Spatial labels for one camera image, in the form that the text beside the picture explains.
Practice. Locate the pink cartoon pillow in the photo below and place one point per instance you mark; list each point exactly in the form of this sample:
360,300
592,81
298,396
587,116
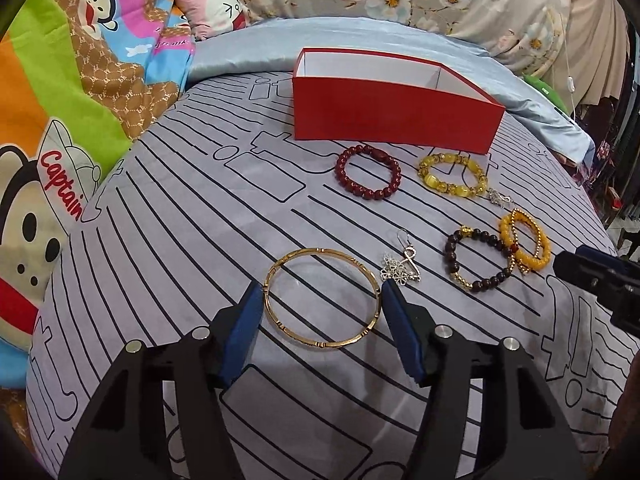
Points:
210,5

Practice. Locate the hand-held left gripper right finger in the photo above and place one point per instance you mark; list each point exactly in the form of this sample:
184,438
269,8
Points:
402,335

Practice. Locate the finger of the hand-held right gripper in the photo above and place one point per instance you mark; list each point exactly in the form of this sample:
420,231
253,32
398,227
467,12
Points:
590,267

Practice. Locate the dark hanging clothes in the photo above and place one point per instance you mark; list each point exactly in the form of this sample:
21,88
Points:
615,160

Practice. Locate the beige curtain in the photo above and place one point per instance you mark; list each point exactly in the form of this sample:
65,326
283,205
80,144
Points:
595,35

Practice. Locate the silver hook earring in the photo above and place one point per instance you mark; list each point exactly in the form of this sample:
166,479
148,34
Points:
407,255

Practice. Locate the gold bangle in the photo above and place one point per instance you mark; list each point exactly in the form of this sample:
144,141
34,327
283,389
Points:
320,344

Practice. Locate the small silver earring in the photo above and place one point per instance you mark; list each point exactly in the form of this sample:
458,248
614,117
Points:
497,199

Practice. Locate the green plush item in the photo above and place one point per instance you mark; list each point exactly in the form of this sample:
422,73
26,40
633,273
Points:
545,91

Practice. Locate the grey floral quilt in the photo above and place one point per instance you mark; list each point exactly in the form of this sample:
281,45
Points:
500,0

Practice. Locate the light blue pillow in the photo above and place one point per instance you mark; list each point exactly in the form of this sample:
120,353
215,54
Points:
240,50

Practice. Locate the colourful cartoon monkey blanket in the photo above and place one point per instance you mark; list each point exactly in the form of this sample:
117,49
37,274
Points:
50,85

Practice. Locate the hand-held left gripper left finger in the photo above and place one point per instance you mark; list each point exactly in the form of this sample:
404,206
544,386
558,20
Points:
245,330

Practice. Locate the red cardboard box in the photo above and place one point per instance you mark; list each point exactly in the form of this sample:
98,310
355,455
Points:
390,115

